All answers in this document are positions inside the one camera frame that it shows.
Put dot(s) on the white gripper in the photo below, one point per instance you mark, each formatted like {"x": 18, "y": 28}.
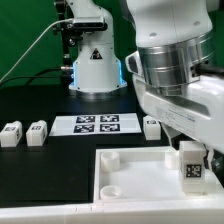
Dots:
{"x": 198, "y": 113}

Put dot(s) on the white obstacle fence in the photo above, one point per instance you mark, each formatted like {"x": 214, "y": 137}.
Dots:
{"x": 193, "y": 211}

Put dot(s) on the white sheet with markers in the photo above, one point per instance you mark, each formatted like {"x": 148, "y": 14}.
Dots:
{"x": 95, "y": 124}

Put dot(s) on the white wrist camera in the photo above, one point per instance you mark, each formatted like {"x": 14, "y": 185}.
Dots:
{"x": 133, "y": 63}

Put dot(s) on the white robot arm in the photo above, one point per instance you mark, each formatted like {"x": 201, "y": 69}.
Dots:
{"x": 173, "y": 75}

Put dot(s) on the white square table top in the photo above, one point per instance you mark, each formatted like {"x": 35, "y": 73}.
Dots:
{"x": 149, "y": 173}

